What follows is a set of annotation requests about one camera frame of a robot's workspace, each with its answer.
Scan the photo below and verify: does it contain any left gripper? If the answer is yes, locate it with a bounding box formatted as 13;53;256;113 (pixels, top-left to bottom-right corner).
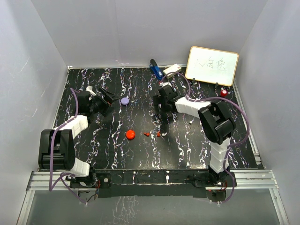
90;88;121;117

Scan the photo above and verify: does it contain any purple earbud charging case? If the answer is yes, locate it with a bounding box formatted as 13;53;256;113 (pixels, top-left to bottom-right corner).
120;97;129;105

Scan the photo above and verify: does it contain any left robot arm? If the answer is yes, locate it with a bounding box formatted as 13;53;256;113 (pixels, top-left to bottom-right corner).
38;88;120;191

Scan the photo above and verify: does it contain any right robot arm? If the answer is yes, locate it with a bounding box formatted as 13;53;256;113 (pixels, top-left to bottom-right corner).
153;82;236;186

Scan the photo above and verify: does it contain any red earbud charging case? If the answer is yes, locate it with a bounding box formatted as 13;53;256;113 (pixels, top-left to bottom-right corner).
126;130;135;140

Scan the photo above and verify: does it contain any white cardboard box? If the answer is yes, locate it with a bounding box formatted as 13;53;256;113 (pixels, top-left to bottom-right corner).
163;64;181;79

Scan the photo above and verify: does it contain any blue stapler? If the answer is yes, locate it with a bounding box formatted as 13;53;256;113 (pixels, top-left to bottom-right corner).
150;59;164;80

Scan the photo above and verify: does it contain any small whiteboard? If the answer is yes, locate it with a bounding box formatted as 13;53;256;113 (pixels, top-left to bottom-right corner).
185;46;239;87

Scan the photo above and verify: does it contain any red stamp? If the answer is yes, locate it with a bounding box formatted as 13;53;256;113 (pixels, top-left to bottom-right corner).
220;89;228;98

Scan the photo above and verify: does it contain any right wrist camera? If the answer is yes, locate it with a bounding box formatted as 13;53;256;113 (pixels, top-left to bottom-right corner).
159;82;171;87

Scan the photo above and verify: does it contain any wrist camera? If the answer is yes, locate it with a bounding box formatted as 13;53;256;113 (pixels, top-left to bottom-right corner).
86;86;96;96
159;82;171;87

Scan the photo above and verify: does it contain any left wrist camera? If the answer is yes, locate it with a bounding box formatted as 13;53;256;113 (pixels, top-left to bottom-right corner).
86;86;96;96

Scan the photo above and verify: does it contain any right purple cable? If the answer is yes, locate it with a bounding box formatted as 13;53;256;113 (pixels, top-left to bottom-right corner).
160;71;251;207

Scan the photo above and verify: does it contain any aluminium frame rail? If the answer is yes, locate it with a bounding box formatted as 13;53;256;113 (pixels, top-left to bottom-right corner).
17;170;289;225

